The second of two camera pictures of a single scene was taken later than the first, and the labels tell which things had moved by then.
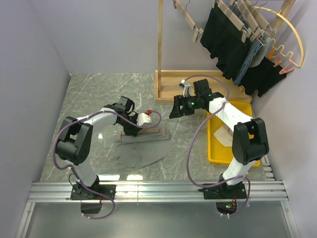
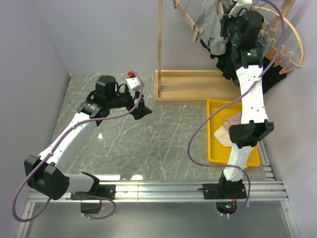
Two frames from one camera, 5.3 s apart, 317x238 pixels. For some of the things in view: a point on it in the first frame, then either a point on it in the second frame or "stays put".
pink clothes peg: x=287 y=69 stays put
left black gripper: x=133 y=131 -> x=141 y=111
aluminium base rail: x=161 y=192 stays put
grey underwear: x=138 y=151 -> x=207 y=19
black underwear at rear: x=261 y=77 stays put
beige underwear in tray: x=224 y=135 stays put
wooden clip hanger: x=190 y=22 stays put
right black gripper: x=179 y=100 -> x=224 y=21
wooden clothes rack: x=218 y=83 stays put
